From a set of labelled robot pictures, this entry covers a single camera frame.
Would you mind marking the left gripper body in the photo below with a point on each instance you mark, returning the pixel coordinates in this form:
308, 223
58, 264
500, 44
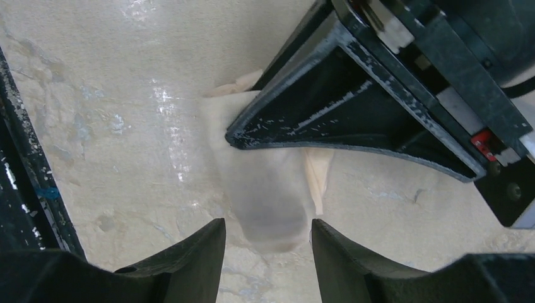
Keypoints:
453, 62

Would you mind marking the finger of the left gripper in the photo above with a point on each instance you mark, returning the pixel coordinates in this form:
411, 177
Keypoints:
334, 84

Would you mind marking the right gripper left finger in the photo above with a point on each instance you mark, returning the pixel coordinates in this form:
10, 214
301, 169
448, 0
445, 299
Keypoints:
188, 271

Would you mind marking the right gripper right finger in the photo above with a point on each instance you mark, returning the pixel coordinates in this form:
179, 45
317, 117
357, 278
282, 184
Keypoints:
350, 272

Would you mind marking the beige underwear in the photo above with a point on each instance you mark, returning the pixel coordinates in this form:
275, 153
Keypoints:
274, 193

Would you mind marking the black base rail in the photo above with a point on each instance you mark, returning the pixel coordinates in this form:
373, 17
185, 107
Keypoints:
33, 213

